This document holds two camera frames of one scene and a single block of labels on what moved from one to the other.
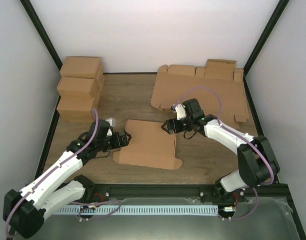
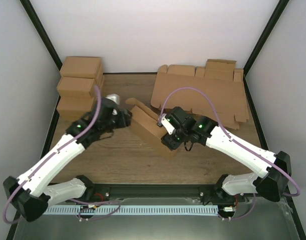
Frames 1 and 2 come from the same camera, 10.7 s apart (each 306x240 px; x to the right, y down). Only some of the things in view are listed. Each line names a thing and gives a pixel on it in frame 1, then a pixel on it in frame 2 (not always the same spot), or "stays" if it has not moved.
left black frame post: (40, 29) stays
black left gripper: (118, 143) to (125, 121)
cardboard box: (77, 109) stays
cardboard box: (151, 144) to (145, 120)
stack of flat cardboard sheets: (219, 87) stays
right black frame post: (281, 7) stays
